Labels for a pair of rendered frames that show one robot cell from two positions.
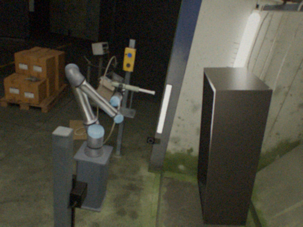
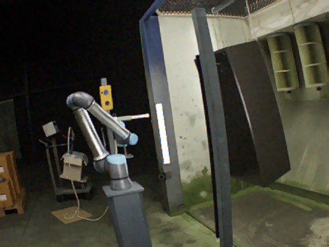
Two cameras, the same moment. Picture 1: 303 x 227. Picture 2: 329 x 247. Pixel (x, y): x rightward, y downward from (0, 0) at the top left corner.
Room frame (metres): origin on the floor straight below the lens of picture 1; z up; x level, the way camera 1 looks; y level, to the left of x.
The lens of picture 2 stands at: (-0.45, 0.83, 1.24)
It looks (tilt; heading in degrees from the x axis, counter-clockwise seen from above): 3 degrees down; 342
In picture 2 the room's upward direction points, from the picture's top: 8 degrees counter-clockwise
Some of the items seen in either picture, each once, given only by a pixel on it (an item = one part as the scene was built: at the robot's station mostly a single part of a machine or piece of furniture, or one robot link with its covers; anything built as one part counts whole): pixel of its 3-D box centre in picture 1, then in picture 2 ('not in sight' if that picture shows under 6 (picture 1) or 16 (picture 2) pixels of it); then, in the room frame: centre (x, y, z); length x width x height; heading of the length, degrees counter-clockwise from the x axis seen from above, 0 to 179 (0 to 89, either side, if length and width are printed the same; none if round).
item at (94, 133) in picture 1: (95, 135); (116, 165); (1.87, 0.51, 0.83); 0.17 x 0.15 x 0.18; 27
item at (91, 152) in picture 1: (94, 147); (120, 181); (1.86, 0.50, 0.69); 0.19 x 0.19 x 0.10
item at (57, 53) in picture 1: (54, 61); (8, 162); (4.51, 2.19, 0.69); 0.38 x 0.29 x 0.36; 5
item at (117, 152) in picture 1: (124, 104); (113, 152); (2.74, 0.40, 0.82); 0.06 x 0.06 x 1.64; 0
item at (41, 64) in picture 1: (43, 65); (2, 166); (4.10, 2.20, 0.69); 0.38 x 0.29 x 0.36; 1
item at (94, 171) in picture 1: (92, 176); (128, 221); (1.86, 0.50, 0.32); 0.31 x 0.31 x 0.64; 0
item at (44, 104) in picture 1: (38, 93); (4, 202); (4.12, 2.34, 0.07); 1.20 x 0.80 x 0.14; 7
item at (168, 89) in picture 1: (163, 109); (162, 134); (2.49, -0.11, 0.96); 0.06 x 0.02 x 0.63; 90
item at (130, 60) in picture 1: (129, 59); (106, 98); (2.68, 0.40, 1.42); 0.12 x 0.06 x 0.26; 90
